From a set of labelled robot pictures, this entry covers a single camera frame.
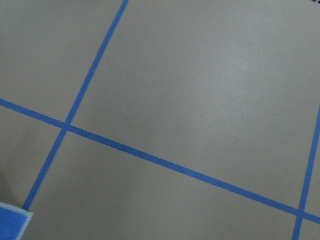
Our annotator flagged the blue microfiber towel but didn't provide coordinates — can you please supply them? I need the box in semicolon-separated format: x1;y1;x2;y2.
0;202;34;240

